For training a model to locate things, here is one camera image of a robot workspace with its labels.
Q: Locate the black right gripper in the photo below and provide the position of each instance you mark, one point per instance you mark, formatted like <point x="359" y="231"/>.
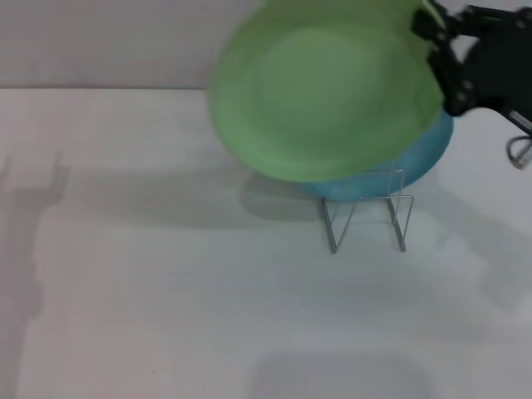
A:
<point x="498" y="62"/>

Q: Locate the green plastic plate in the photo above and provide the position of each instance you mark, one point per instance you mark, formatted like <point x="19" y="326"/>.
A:
<point x="324" y="91"/>

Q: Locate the cyan plastic plate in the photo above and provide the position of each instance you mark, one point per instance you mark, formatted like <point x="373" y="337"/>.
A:
<point x="432" y="145"/>

